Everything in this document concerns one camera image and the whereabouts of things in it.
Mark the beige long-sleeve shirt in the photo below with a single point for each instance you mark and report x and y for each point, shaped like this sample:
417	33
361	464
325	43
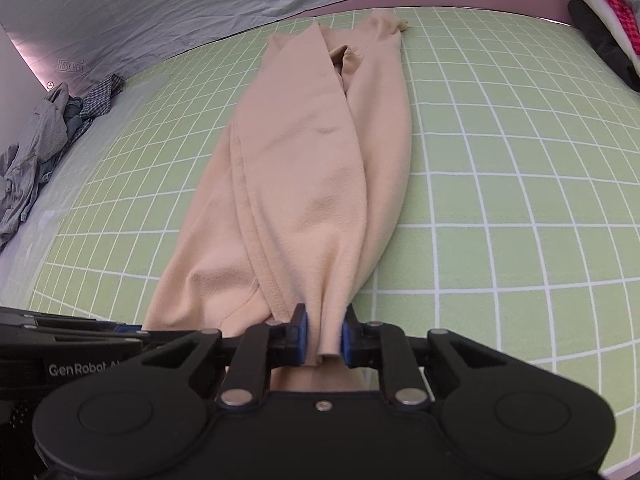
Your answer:
300	197

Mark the blue denim jeans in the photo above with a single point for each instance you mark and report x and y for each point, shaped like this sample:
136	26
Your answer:
77	121

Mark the blue plaid checked shirt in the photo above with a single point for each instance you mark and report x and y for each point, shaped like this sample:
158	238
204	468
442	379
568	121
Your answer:
98	100

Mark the grey hoodie sweatshirt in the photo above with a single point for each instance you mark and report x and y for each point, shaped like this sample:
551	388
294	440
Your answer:
43	136

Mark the green grid cutting mat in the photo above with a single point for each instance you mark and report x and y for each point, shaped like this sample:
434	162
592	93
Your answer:
520	227

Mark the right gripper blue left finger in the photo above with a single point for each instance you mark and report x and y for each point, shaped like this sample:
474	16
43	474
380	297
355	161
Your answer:
254	355

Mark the folded red checked garment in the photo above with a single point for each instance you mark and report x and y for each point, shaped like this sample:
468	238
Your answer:
628	22

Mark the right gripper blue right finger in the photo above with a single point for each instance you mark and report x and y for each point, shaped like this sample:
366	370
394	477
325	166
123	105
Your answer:
396	358

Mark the folded black garment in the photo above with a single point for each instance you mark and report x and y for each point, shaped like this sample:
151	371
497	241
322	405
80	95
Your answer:
603	43

